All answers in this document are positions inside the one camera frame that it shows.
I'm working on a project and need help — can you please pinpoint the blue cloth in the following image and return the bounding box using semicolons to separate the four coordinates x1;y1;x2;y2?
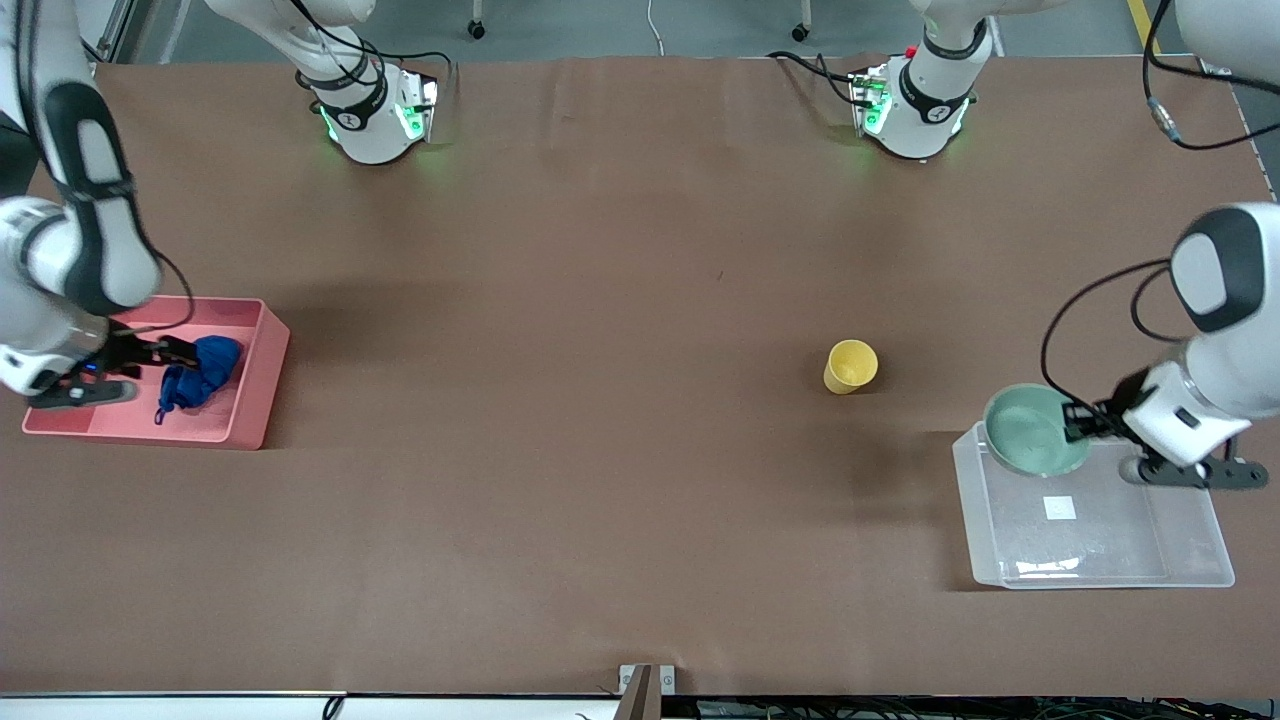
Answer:
153;335;244;426

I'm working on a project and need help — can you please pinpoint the light green bowl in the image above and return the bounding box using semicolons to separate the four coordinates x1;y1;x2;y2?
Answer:
983;384;1093;477

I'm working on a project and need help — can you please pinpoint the yellow plastic cup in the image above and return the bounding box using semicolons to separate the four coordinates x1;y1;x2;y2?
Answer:
823;339;880;395

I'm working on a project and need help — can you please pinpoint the clear plastic storage box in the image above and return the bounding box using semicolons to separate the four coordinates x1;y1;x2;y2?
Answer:
952;422;1236;591

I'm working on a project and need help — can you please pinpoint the pink plastic bin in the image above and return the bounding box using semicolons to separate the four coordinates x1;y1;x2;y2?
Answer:
22;295;291;451

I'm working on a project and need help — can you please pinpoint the brown table cover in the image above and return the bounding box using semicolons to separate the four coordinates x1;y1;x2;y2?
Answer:
0;55;1280;701

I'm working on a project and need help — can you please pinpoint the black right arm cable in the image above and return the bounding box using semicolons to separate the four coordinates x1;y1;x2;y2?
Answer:
108;248;197;338

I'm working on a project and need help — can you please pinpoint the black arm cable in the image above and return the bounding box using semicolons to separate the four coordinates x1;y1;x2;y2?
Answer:
108;248;197;338
1040;0;1280;413

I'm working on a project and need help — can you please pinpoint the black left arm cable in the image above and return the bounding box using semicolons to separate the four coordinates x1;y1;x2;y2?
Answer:
1040;0;1280;413

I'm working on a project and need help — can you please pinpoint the black right base cable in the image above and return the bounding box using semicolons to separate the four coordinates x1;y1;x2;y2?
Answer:
290;0;456;101

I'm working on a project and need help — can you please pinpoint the black base cable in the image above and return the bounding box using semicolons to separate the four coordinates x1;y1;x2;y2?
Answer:
768;50;871;106
290;0;456;101

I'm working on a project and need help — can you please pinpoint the black left base cable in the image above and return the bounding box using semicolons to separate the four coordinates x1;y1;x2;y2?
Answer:
768;50;871;106

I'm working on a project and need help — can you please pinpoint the metal table edge bracket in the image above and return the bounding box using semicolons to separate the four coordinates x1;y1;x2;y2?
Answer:
618;664;677;720

